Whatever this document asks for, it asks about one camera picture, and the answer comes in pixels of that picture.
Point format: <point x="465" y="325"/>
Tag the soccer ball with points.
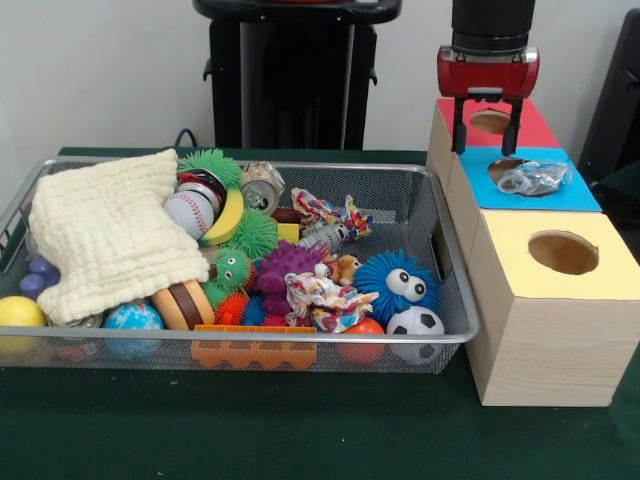
<point x="415" y="325"/>

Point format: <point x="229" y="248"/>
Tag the cream waffle cloth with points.
<point x="110" y="235"/>

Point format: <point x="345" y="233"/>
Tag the crushed drink can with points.
<point x="262" y="186"/>

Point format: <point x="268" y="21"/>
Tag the wooden box with three holes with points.
<point x="545" y="350"/>

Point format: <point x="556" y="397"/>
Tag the white baseball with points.
<point x="189" y="213"/>

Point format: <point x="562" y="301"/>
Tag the green puffer ball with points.
<point x="205" y="161"/>

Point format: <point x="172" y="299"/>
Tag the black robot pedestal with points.
<point x="295" y="75"/>

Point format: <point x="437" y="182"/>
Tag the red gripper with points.
<point x="487" y="75"/>

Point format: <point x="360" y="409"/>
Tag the black chair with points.
<point x="615" y="100"/>

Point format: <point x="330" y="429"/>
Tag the dark green table cloth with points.
<point x="300" y="425"/>
<point x="625" y="185"/>

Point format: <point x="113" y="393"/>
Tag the toy hamburger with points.
<point x="182" y="305"/>

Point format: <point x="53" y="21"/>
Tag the blue puffer ball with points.
<point x="380" y="275"/>

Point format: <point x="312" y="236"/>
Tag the purple spiky toy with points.
<point x="287" y="265"/>

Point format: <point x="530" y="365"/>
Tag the crushed clear plastic bottle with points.
<point x="535" y="177"/>

